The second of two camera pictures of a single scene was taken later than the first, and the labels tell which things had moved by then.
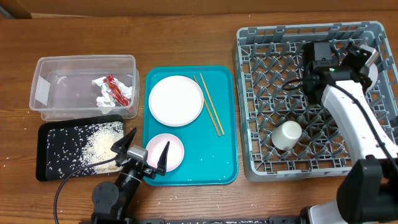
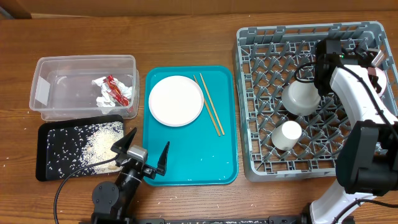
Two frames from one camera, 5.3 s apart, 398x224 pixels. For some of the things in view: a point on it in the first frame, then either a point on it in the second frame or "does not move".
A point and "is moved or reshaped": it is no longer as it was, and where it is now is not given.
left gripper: (150, 171) does not move
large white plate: (176, 101) does not move
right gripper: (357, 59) does not move
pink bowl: (156, 145) → (381, 77)
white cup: (285, 135) does not move
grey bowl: (373, 74) is moved or reshaped
